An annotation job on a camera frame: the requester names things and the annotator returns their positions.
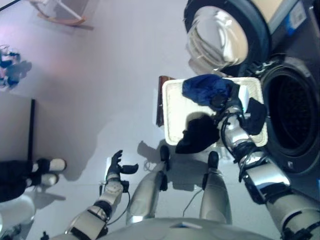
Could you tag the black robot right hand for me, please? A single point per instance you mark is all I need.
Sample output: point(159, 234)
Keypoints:
point(232, 100)

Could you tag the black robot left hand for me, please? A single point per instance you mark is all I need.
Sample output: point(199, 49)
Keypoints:
point(115, 167)

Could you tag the black garment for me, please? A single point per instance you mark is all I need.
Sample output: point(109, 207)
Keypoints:
point(197, 135)
point(255, 117)

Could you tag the blue garment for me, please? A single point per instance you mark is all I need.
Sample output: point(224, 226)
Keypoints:
point(200, 87)

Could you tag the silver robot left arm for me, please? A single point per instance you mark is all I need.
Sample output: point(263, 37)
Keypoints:
point(112, 190)

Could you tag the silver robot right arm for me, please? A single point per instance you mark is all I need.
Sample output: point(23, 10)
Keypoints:
point(265, 180)

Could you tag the grey washing machine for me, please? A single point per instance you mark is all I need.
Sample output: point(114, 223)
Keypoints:
point(292, 112)

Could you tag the white wicker laundry basket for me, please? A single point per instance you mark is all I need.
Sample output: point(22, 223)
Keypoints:
point(175, 112)

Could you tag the round glass washer door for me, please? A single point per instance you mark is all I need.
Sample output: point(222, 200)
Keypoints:
point(220, 32)

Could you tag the brown wooden stool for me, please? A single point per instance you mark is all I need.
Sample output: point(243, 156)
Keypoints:
point(160, 100)

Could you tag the silver robot torso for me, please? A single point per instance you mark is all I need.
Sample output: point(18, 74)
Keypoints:
point(175, 231)

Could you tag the silver robot right leg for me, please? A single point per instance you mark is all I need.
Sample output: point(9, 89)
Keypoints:
point(215, 195)

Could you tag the grey partition with black edge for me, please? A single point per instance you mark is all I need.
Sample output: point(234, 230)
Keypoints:
point(15, 125)

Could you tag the quadruped robot dog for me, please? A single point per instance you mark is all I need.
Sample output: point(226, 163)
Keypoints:
point(10, 60)

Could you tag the white rocking chair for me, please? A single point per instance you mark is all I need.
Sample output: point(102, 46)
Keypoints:
point(65, 22)

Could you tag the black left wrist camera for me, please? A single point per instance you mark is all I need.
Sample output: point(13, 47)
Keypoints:
point(125, 187)

